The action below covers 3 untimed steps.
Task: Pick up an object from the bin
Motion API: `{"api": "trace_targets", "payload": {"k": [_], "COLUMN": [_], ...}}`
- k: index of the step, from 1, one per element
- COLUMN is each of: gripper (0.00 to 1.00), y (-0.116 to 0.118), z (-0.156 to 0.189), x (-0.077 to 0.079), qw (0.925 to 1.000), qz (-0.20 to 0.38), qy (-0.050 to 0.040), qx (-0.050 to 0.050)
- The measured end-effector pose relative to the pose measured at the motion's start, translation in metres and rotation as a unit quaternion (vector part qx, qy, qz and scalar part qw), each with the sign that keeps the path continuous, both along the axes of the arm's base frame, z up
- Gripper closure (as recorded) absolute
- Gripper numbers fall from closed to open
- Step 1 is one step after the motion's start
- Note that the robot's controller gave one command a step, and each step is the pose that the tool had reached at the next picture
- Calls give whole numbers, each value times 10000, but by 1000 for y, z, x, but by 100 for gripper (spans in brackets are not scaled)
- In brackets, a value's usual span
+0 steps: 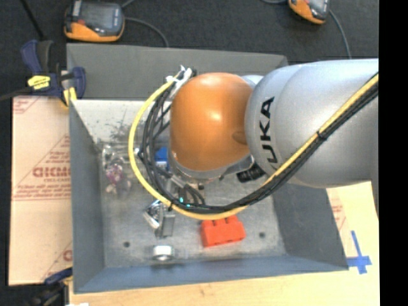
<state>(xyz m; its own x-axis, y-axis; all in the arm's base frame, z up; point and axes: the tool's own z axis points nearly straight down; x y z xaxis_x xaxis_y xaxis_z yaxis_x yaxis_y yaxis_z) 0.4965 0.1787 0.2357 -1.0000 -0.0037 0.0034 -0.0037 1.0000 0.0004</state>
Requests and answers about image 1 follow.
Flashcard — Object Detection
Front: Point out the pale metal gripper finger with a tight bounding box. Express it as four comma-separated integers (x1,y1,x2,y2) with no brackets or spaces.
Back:
155,210,177,239
142,200,164,230

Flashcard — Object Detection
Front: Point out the grey metal bin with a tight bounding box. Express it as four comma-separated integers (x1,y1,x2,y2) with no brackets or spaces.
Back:
66,43,349,295

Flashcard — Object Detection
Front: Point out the blue block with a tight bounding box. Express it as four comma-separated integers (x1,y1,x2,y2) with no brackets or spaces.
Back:
154,146,170,172

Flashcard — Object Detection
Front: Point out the red toy brick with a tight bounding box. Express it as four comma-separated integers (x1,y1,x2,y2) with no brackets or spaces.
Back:
200,215,247,249

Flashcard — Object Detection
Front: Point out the clear glass thing, purple print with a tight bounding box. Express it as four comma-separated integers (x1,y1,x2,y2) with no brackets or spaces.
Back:
101,143,134,195

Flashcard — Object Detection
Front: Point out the brown cardboard board, red print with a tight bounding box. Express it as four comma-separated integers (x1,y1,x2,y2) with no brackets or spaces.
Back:
7,95,349,287

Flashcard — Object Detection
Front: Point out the silver white ring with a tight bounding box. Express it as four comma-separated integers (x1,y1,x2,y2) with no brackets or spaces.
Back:
150,244,176,262

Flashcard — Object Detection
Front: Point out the black cylinder on white bracket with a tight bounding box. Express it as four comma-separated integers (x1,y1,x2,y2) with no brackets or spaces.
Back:
222,154,266,184

